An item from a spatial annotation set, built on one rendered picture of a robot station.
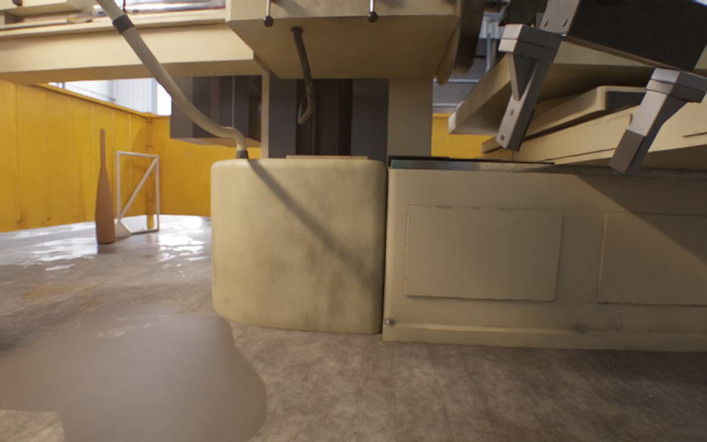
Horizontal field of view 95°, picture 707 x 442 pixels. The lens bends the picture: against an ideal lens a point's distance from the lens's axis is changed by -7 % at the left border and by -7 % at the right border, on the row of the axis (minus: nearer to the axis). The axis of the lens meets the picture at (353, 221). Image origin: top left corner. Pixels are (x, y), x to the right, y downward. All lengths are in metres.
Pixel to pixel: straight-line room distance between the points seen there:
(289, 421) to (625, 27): 0.84
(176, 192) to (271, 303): 3.03
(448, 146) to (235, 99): 2.24
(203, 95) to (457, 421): 1.85
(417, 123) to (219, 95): 1.04
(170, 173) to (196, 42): 2.66
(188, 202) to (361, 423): 3.53
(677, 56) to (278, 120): 1.69
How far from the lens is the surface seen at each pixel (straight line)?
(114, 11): 1.07
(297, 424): 0.86
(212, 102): 2.06
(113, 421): 0.97
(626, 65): 1.21
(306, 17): 1.29
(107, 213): 3.44
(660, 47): 0.40
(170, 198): 4.24
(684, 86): 0.44
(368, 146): 1.80
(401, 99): 1.84
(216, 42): 1.69
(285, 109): 1.90
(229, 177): 1.34
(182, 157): 4.17
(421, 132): 1.82
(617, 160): 0.45
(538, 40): 0.35
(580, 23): 0.35
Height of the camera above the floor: 0.51
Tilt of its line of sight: 5 degrees down
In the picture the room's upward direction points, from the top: 1 degrees clockwise
